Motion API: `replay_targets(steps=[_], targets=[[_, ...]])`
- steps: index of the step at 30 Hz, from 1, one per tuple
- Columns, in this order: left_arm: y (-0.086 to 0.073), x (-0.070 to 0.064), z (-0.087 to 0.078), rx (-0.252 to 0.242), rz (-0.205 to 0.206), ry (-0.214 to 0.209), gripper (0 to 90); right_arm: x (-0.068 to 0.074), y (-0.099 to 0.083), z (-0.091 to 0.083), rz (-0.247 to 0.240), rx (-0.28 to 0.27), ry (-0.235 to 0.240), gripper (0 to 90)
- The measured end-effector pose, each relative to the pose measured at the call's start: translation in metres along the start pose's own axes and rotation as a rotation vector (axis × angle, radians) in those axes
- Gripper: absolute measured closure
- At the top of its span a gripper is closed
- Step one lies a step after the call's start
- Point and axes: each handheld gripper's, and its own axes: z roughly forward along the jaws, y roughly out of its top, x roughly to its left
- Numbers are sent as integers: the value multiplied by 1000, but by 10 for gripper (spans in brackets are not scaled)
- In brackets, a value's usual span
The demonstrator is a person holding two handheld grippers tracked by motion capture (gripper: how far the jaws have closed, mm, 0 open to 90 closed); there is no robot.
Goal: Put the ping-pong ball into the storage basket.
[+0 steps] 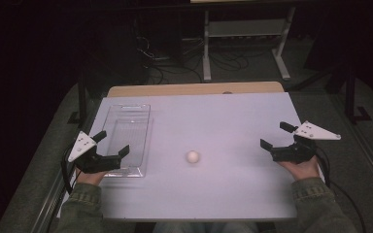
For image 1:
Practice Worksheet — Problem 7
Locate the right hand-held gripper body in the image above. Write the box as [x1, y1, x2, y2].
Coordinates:
[271, 120, 342, 164]

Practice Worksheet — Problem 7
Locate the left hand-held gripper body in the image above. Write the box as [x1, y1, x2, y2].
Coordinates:
[67, 130, 122, 175]

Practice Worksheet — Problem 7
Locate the clear plastic tray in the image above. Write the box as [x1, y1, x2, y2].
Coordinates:
[102, 103, 153, 179]

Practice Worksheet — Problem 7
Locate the white egg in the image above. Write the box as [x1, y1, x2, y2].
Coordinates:
[185, 150, 201, 165]

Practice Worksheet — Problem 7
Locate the person's left hand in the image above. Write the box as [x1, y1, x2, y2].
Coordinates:
[75, 167, 107, 187]

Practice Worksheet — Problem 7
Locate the person's right hand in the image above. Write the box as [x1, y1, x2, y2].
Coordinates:
[278, 154, 321, 182]

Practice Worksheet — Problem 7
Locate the black metal stand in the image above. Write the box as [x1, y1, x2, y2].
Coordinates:
[343, 62, 373, 124]
[67, 72, 89, 125]

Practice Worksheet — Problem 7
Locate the light wooden table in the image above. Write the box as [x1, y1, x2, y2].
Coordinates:
[106, 81, 286, 98]

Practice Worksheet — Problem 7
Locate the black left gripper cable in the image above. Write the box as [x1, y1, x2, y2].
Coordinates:
[60, 145, 80, 196]

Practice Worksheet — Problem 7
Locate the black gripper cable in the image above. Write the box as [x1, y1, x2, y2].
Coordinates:
[60, 145, 80, 196]
[315, 145, 367, 233]

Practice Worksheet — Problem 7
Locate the grey metal floor rail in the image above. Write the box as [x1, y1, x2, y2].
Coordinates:
[28, 168, 66, 233]
[331, 93, 373, 206]

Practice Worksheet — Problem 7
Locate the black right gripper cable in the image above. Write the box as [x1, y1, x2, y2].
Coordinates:
[315, 145, 367, 233]

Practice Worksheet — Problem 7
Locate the tangle of black floor cables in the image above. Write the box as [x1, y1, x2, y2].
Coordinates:
[135, 34, 251, 85]

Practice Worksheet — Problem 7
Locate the white metal desk frame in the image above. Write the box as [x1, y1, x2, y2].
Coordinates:
[202, 6, 297, 83]

